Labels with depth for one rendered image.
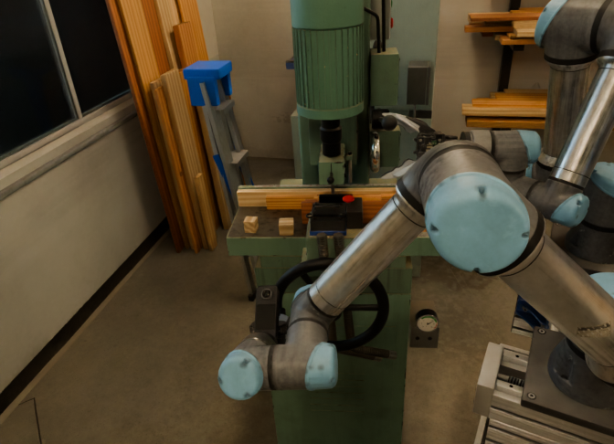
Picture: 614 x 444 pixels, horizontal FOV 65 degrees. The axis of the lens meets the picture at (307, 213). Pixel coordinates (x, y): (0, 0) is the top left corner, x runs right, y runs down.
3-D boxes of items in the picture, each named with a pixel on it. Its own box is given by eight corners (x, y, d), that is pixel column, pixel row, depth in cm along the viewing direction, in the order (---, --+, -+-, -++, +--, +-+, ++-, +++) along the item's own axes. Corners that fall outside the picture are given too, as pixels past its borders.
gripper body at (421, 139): (418, 132, 107) (473, 132, 106) (413, 129, 115) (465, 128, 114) (416, 166, 109) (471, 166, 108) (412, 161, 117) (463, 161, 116)
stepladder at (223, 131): (241, 302, 249) (175, 72, 194) (255, 273, 271) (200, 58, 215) (270, 303, 245) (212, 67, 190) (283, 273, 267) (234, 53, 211)
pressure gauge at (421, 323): (415, 337, 136) (417, 315, 132) (413, 328, 139) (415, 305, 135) (438, 337, 135) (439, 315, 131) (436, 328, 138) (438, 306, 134)
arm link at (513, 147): (538, 172, 109) (545, 136, 105) (488, 172, 110) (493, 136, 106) (527, 158, 116) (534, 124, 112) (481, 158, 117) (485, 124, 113)
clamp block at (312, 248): (305, 268, 123) (303, 237, 119) (310, 238, 135) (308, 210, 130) (364, 268, 122) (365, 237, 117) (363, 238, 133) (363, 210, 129)
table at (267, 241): (219, 277, 127) (216, 258, 124) (242, 217, 153) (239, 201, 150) (457, 278, 121) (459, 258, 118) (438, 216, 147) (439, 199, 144)
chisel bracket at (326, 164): (319, 190, 135) (318, 162, 131) (322, 169, 148) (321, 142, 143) (345, 190, 135) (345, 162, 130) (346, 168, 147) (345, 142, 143)
